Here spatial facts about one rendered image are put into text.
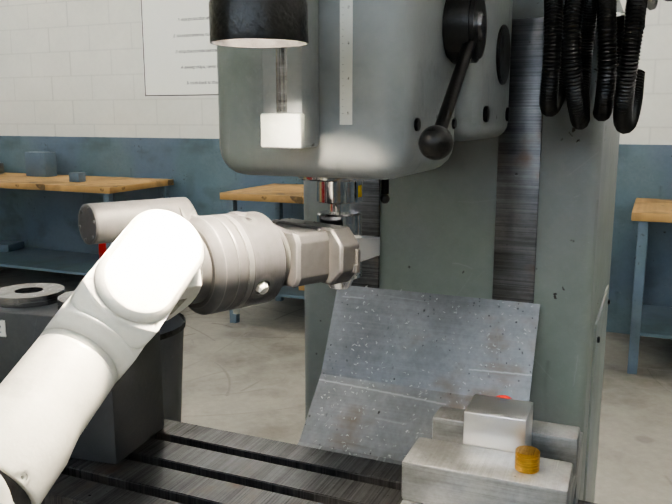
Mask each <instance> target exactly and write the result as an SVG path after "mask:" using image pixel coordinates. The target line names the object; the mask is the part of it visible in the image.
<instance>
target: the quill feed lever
mask: <svg viewBox="0 0 672 504"><path fill-rule="evenodd" d="M442 34H443V44H444V50H445V53H446V56H447V58H448V59H450V61H451V62H452V63H454V64H456V65H455V68H454V71H453V74H452V77H451V79H450V82H449V85H448V88H447V91H446V94H445V97H444V99H443V102H442V105H441V108H440V111H439V114H438V117H437V120H436V122H435V125H433V126H429V127H427V128H426V129H425V130H423V132H422V133H421V135H420V137H419V141H418V146H419V150H420V152H421V153H422V154H423V156H425V157H426V158H428V159H430V160H441V159H443V158H445V157H447V156H448V155H449V154H450V152H451V150H452V148H453V137H452V135H451V133H450V132H449V130H448V127H449V124H450V121H451V118H452V114H453V111H454V108H455V105H456V102H457V99H458V96H459V93H460V90H461V87H462V84H463V81H464V78H465V75H466V72H467V69H468V66H469V63H477V62H478V60H479V59H480V58H481V57H482V56H483V53H484V50H485V45H486V37H487V12H486V5H485V0H446V2H445V6H444V11H443V21H442Z"/></svg>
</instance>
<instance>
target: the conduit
mask: <svg viewBox="0 0 672 504"><path fill-rule="evenodd" d="M647 1H648V0H627V6H626V8H627V9H626V13H625V12H617V10H616V9H617V7H616V6H617V4H616V3H617V1H616V0H544V24H545V25H544V27H545V28H544V30H545V31H544V32H543V33H544V34H545V35H544V37H545V38H544V39H543V40H544V42H543V44H544V46H543V47H544V49H543V51H544V52H543V53H542V54H543V55H544V56H543V60H542V61H543V63H542V65H543V66H542V70H541V71H542V73H541V75H542V76H541V78H542V79H541V83H540V84H541V85H540V96H539V97H540V98H539V99H540V100H539V106H540V110H541V113H542V114H544V115H545V116H546V117H553V116H554V115H556V114H557V113H558V112H559V111H560V109H561V107H562V105H563V103H564V100H565V97H566V101H567V108H568V113H569V117H570V121H571V125H572V126H573V127H574V128H575V129H578V130H583V129H584V128H586V127H587V126H588V124H589V122H590V93H591V92H590V88H591V87H590V85H591V84H590V82H591V81H590V80H591V78H590V77H591V75H590V74H591V71H592V70H591V68H592V66H591V65H592V63H591V62H592V59H593V57H592V56H593V54H592V53H593V49H594V48H593V46H594V43H595V42H594V40H595V38H594V37H595V35H594V34H595V33H596V32H595V30H596V29H595V28H596V27H597V28H598V30H597V32H598V34H597V35H598V38H597V39H598V41H597V43H598V45H597V46H598V49H597V50H598V52H597V53H598V54H599V55H598V56H597V57H598V59H597V61H598V63H597V64H598V66H597V68H598V70H597V71H598V73H597V75H598V76H597V78H598V79H597V83H596V84H597V85H596V87H597V88H596V94H595V95H596V96H595V103H594V109H593V116H594V118H595V119H596V120H598V121H606V120H607V119H609V118H610V116H611V113H612V110H613V123H614V126H615V128H616V130H617V131H618V132H620V133H622V134H627V133H630V132H631V131H632V130H634V129H635V127H636V125H637V123H638V120H639V116H640V112H641V107H642V101H643V94H644V82H645V81H644V80H645V71H643V70H642V69H637V68H638V67H639V66H638V64H639V62H638V61H639V60H640V58H639V57H640V56H641V55H640V54H639V53H641V51H640V49H641V45H642V43H641V42H642V41H643V40H642V38H643V35H642V34H643V33H644V32H643V30H644V28H645V19H646V16H645V15H646V11H647V9H646V8H647V4H648V3H647ZM625 14H626V16H625V20H624V15H625ZM563 15H564V17H563ZM562 19H564V20H562ZM596 21H597V22H598V23H596ZM624 21H625V24H624ZM562 22H563V24H562ZM596 24H597V25H598V26H596ZM562 26H564V27H562ZM624 26H625V27H624ZM562 29H563V31H562ZM562 33H563V34H562ZM562 37H563V38H562ZM613 106H614V107H613Z"/></svg>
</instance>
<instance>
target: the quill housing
mask: <svg viewBox="0 0 672 504"><path fill-rule="evenodd" d="M445 2H446V0H318V3H319V145H318V146H316V147H311V148H302V149H293V148H263V147H262V146H261V114H262V113H263V69H262V48H242V47H227V46H218V45H217V73H218V108H219V143H220V151H221V156H222V158H223V160H224V162H225V163H226V164H227V165H228V167H230V168H231V169H232V170H234V171H235V172H238V173H242V174H247V175H267V176H295V177H323V178H351V179H379V180H387V179H394V178H398V177H403V176H407V175H411V174H416V173H420V172H424V171H429V170H433V169H436V168H438V167H440V166H442V165H443V164H444V163H445V162H446V161H447V160H448V159H449V157H450V155H451V153H452V150H453V148H452V150H451V152H450V154H449V155H448V156H447V157H445V158H443V159H441V160H430V159H428V158H426V157H425V156H423V154H422V153H421V152H420V150H419V146H418V141H419V137H420V135H421V133H422V132H423V130H425V129H426V128H427V127H429V126H433V125H435V122H436V120H437V117H438V114H439V111H440V108H441V105H442V102H443V99H444V97H445V94H446V91H447V88H448V85H449V82H450V79H451V77H452V74H453V71H454V68H455V65H456V64H454V63H452V62H451V61H450V59H448V58H447V56H446V53H445V50H444V44H443V34H442V21H443V11H444V6H445Z"/></svg>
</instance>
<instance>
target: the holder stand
mask: <svg viewBox="0 0 672 504"><path fill-rule="evenodd" d="M74 291H75V290H74ZM74 291H65V287H64V286H62V285H60V284H54V283H28V284H19V285H12V286H8V287H3V288H0V384H1V383H2V381H3V380H4V379H5V378H6V376H7V375H8V374H9V373H10V372H11V370H12V369H13V368H14V367H15V366H16V364H17V363H18V362H19V361H20V359H21V358H22V357H23V356H24V355H25V353H26V352H27V351H28V350H29V349H30V347H31V346H32V345H33V344H34V342H35V341H36V340H37V339H38V337H39V336H40V335H41V334H42V332H43V331H44V329H45V328H46V326H47V325H48V324H49V322H50V321H51V320H52V319H53V317H54V316H55V315H56V313H57V312H58V311H59V309H60V308H61V307H62V306H63V304H64V303H65V302H66V301H67V300H68V298H69V297H70V296H71V295H72V294H73V292H74ZM163 427H164V413H163V391H162V369H161V347H160V329H159V330H158V332H157V333H156V334H155V335H154V337H153V338H152V339H151V340H150V341H149V342H148V343H147V344H146V345H145V346H144V348H143V349H142V351H141V352H140V354H139V355H138V357H137V358H136V360H135V361H134V362H133V364H132V365H131V366H130V367H129V368H128V370H127V371H126V372H125V373H124V375H123V376H122V377H121V378H120V379H119V380H118V381H117V382H116V383H115V385H114V386H113V388H112V389H111V391H110V392H109V394H108V395H107V397H106V398H105V400H104V401H103V403H102V404H101V406H100V407H99V409H98V410H97V411H96V413H95V414H94V416H93V417H92V419H91V420H90V422H89V423H88V425H87V426H86V428H85V429H84V431H83V432H82V434H81V435H80V437H79V439H78V441H77V443H76V445H75V447H74V449H73V452H72V454H71V456H70V458H75V459H82V460H89V461H95V462H102V463H108V464H118V463H119V462H121V461H122V460H123V459H124V458H126V457H127V456H128V455H129V454H131V453H132V452H133V451H134V450H136V449H137V448H138V447H139V446H141V445H142V444H143V443H145V442H146V441H147V440H148V439H150V438H151V437H152V436H153V435H155V434H156V433H157V432H158V431H160V430H161V429H162V428H163Z"/></svg>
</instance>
